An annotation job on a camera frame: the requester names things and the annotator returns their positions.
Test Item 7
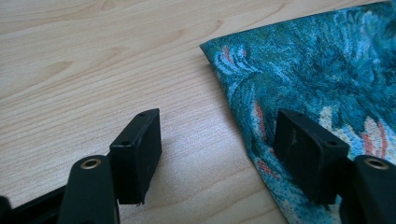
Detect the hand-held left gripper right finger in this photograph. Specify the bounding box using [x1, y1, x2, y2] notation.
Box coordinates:
[273, 108, 350, 206]

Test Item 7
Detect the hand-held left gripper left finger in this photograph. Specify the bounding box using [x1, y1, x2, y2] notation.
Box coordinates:
[109, 107, 163, 205]

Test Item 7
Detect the teal floral shirt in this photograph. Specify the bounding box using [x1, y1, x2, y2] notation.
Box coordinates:
[199, 0, 396, 224]

